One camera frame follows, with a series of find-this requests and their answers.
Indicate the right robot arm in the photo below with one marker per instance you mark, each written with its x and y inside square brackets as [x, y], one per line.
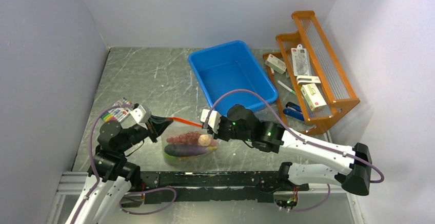
[344, 166]

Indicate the white flat box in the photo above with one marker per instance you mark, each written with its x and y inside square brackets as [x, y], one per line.
[305, 80]

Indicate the clear zip bag red seal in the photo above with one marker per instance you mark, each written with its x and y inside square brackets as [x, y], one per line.
[181, 126]

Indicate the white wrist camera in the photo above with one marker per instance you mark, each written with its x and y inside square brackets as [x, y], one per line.
[141, 115]
[210, 120]

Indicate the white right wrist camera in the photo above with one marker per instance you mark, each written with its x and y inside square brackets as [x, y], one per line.
[210, 120]

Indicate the white red large box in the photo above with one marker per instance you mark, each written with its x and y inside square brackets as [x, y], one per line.
[313, 97]

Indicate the marker pen pack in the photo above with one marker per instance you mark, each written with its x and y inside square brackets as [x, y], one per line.
[118, 114]

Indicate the blue stapler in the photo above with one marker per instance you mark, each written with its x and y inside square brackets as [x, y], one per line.
[293, 110]

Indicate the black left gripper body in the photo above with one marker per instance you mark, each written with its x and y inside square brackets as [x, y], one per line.
[134, 134]

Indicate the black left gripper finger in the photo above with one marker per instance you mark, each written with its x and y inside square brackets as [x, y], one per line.
[157, 120]
[157, 129]

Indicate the white green pen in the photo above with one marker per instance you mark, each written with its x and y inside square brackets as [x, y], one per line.
[286, 87]

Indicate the clear blister pack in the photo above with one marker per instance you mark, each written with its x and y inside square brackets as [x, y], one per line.
[300, 61]

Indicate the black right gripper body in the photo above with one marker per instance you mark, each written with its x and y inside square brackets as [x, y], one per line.
[226, 131]

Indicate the blue plastic bin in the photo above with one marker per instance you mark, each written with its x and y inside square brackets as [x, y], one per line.
[228, 67]

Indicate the purple fake eggplant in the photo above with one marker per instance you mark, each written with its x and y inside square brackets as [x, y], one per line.
[187, 150]

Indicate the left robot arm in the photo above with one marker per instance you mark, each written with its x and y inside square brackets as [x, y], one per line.
[111, 178]

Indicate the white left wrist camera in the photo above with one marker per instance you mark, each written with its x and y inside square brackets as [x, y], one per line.
[141, 115]

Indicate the orange wooden rack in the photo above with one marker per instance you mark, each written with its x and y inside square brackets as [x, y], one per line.
[335, 87]

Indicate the black aluminium base frame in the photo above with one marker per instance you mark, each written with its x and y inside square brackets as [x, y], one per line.
[164, 186]

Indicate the white green small box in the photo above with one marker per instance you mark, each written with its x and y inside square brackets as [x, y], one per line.
[276, 64]

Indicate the red fake grapes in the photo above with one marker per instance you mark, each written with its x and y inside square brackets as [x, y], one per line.
[189, 138]

